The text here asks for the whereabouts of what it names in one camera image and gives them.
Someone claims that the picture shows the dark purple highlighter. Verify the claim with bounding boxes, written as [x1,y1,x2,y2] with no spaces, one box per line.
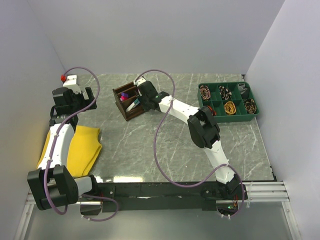
[121,92,129,98]

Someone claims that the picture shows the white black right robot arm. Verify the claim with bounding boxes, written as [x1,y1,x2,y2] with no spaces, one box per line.
[133,77,245,200]

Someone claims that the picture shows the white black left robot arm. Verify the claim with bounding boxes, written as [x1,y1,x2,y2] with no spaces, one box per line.
[27,87,100,211]

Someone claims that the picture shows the brown wooden desk organizer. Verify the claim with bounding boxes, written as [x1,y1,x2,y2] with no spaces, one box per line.
[112,81,145,121]

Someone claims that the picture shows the yellow folded cloth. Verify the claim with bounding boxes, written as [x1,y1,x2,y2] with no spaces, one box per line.
[50,124,102,178]

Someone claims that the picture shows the pink black rolled band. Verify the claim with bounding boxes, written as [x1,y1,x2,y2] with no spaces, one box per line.
[199,85,211,101]

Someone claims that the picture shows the red black rolled band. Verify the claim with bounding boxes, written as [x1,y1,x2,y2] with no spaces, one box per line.
[207,105,217,117]

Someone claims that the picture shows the black white rolled band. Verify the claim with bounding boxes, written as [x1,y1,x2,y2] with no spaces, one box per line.
[218,85,232,100]

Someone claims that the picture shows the yellow rolled band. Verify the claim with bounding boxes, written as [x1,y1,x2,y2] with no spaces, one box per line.
[223,101,237,116]

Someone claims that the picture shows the green compartment tray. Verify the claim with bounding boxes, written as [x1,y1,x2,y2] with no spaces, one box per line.
[197,81,260,123]

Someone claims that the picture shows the grey crumpled item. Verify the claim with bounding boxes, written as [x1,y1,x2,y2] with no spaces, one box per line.
[237,83,250,99]

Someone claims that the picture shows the brown black rolled band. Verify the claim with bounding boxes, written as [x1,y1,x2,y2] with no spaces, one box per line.
[243,98,257,115]

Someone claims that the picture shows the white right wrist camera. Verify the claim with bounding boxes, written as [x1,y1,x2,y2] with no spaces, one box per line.
[133,76,146,87]

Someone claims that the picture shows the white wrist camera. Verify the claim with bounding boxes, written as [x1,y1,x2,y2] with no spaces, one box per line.
[133,76,146,87]
[60,75,82,94]

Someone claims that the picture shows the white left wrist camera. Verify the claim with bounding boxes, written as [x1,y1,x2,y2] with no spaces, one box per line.
[60,75,82,94]

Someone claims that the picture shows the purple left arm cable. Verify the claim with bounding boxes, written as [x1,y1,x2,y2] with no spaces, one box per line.
[43,66,120,222]

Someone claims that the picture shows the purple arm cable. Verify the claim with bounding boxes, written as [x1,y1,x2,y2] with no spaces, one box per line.
[136,69,246,221]
[43,66,120,222]

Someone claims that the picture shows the black base frame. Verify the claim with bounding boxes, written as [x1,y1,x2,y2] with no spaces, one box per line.
[79,181,248,213]

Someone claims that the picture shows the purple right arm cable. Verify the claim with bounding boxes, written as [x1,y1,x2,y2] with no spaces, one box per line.
[136,69,246,221]

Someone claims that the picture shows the aluminium rail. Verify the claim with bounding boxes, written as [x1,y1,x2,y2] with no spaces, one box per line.
[24,181,291,206]

